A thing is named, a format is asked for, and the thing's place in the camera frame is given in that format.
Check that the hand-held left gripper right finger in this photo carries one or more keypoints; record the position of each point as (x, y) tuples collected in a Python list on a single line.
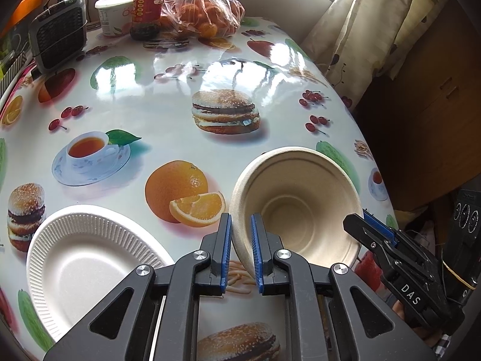
[(256, 252)]

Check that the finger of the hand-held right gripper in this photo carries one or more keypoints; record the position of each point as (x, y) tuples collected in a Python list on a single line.
[(381, 227), (366, 238)]

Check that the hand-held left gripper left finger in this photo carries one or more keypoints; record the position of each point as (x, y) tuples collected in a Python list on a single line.
[(225, 252)]

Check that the beige paper bowl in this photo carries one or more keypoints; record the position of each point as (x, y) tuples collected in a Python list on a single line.
[(293, 210)]

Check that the white ribbed paper plate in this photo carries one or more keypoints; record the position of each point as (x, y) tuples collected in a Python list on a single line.
[(82, 267)]

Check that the wooden cabinet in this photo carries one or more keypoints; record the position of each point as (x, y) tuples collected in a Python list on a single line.
[(432, 120)]

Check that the food print tablecloth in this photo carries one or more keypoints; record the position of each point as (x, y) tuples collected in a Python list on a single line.
[(150, 120)]

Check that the cream printed curtain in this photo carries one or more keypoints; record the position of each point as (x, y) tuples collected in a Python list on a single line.
[(375, 26)]

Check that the clear bag of oranges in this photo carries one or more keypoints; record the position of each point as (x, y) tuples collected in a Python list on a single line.
[(203, 15)]

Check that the glass jar with red label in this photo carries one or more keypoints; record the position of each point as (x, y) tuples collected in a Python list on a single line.
[(148, 11)]

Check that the white plastic tub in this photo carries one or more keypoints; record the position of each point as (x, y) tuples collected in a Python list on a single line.
[(112, 18)]

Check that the grey and black space heater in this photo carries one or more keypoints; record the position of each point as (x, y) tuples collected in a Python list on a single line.
[(60, 37)]

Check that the grey striped box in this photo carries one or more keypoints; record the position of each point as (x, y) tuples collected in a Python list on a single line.
[(17, 69)]

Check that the orange plastic object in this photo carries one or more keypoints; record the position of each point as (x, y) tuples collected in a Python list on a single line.
[(26, 3)]

